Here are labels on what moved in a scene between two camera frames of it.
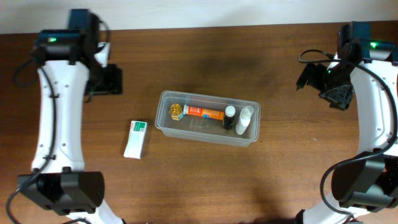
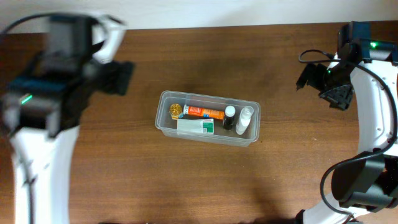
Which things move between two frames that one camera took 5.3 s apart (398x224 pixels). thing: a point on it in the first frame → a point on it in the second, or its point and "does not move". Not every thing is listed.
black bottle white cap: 229,119 does not move
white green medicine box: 135,140 → 198,126
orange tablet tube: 206,113 does not move
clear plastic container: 222,121 does not move
